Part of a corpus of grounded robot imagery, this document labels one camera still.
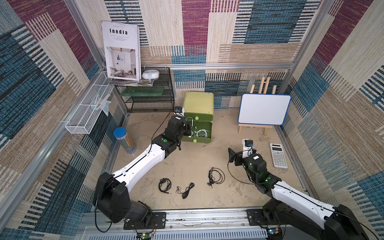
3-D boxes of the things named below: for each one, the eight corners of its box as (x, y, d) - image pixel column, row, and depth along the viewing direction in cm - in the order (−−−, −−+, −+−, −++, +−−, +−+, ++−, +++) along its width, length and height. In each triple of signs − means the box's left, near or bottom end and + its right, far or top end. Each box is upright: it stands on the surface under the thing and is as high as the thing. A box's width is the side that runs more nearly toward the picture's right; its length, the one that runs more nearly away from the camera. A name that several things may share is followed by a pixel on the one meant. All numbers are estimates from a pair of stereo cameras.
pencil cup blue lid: (125, 155, 100) (111, 136, 83) (127, 146, 104) (115, 127, 88) (135, 155, 100) (123, 136, 83) (137, 146, 104) (127, 127, 88)
